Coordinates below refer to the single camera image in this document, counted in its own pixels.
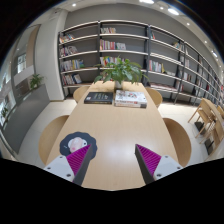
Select small green background plant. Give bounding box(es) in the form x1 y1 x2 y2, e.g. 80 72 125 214
29 73 45 90

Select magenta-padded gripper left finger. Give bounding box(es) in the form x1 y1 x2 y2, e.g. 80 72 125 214
44 143 95 187

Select ceiling lights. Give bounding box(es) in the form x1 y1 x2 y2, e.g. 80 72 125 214
71 0 219 58

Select white book with red-lettered spine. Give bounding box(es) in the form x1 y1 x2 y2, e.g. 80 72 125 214
114 100 148 109

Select group of slatted wooden chairs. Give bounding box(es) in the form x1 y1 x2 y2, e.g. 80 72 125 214
187 97 224 156

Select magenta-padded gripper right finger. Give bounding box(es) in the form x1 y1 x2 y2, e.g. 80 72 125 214
134 144 185 186

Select black book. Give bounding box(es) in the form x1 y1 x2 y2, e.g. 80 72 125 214
83 91 115 105

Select black mouse pad with eyes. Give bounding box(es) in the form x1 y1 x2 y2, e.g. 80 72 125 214
59 131 98 161

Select white book with printed cover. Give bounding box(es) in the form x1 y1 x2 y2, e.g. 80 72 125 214
114 89 148 105

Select grey shelf unit with books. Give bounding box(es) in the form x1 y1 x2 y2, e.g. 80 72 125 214
57 19 224 109

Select green potted plant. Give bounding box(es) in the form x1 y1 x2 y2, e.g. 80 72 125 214
93 57 150 90

